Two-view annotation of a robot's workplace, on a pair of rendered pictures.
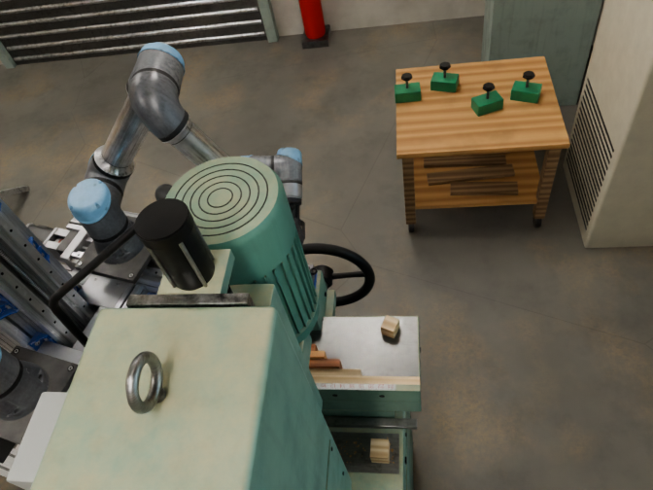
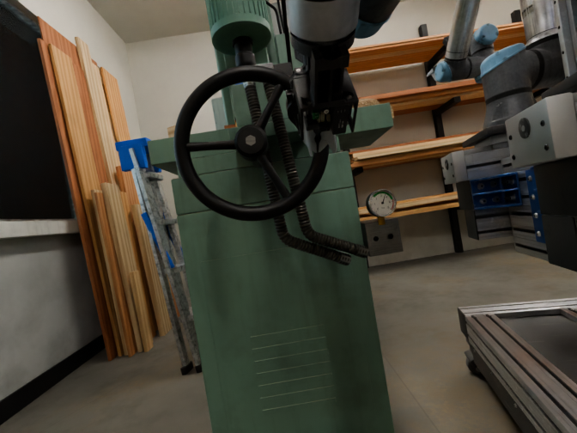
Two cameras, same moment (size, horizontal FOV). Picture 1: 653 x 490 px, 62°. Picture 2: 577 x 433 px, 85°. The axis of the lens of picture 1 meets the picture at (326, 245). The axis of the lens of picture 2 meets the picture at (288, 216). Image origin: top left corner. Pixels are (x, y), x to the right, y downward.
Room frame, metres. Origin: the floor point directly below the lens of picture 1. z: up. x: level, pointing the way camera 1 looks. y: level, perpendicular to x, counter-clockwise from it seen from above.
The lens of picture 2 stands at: (1.44, -0.09, 0.67)
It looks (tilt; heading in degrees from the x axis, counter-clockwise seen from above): 0 degrees down; 163
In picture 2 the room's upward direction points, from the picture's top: 9 degrees counter-clockwise
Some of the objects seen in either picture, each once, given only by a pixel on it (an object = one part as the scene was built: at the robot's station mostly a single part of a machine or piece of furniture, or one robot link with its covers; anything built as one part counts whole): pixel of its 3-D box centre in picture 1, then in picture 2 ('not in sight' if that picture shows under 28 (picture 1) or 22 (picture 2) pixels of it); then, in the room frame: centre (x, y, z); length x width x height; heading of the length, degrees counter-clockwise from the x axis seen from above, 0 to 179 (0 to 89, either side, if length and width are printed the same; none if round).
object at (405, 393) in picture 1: (280, 391); not in sight; (0.52, 0.17, 0.93); 0.60 x 0.02 x 0.06; 74
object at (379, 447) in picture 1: (380, 450); not in sight; (0.38, 0.00, 0.82); 0.04 x 0.04 x 0.04; 73
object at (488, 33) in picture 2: not in sight; (481, 40); (0.53, 1.07, 1.21); 0.11 x 0.08 x 0.09; 164
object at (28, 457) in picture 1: (83, 456); (279, 30); (0.27, 0.35, 1.40); 0.10 x 0.06 x 0.16; 164
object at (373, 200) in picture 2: not in sight; (380, 207); (0.82, 0.32, 0.65); 0.06 x 0.04 x 0.08; 74
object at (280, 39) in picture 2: not in sight; (289, 60); (0.38, 0.33, 1.23); 0.09 x 0.08 x 0.15; 164
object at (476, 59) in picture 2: not in sight; (480, 66); (0.52, 1.05, 1.12); 0.11 x 0.08 x 0.11; 74
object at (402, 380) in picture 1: (282, 383); not in sight; (0.54, 0.17, 0.92); 0.60 x 0.02 x 0.05; 74
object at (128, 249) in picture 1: (115, 234); not in sight; (1.17, 0.61, 0.87); 0.15 x 0.15 x 0.10
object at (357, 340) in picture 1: (293, 342); (271, 139); (0.66, 0.13, 0.87); 0.61 x 0.30 x 0.06; 74
